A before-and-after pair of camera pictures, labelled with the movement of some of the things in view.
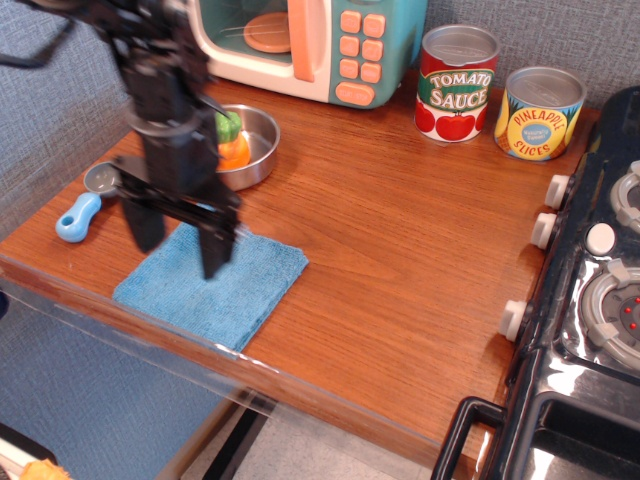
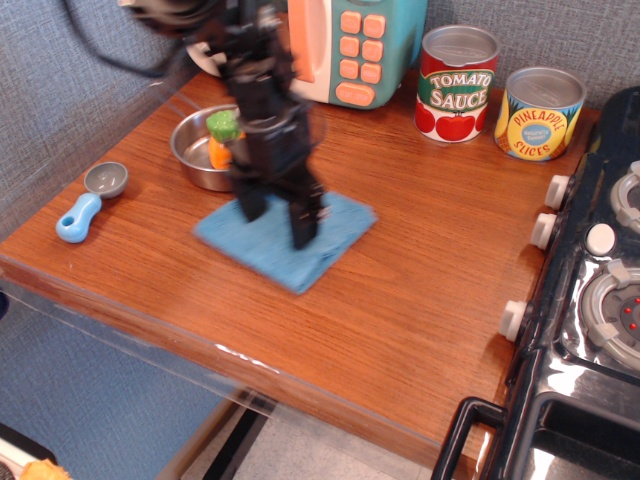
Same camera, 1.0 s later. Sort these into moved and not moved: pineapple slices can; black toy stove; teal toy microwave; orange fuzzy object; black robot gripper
Moved: black robot gripper
Not moved: orange fuzzy object; black toy stove; teal toy microwave; pineapple slices can
